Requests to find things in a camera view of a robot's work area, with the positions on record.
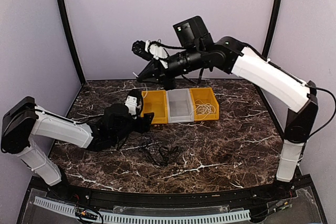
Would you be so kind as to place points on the black front rail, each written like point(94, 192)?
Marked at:
point(255, 197)

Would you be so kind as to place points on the yellow bin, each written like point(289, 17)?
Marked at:
point(155, 101)
point(205, 105)

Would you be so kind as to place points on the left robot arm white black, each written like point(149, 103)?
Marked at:
point(26, 119)

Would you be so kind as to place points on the white slotted cable duct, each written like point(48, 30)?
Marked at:
point(144, 215)

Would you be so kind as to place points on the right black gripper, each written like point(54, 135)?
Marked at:
point(158, 75)

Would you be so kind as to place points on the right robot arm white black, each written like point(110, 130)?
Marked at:
point(197, 50)

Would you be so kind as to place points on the left black frame post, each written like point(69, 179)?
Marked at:
point(70, 41)

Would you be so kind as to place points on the yellow bin front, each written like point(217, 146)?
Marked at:
point(205, 105)

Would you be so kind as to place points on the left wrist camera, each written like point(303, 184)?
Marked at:
point(134, 102)

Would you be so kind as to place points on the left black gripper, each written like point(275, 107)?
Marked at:
point(144, 123)

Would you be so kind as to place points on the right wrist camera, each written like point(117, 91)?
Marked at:
point(149, 50)

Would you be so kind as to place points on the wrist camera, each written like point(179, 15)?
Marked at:
point(134, 102)
point(149, 50)

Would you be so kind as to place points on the white translucent bin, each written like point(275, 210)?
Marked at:
point(179, 106)

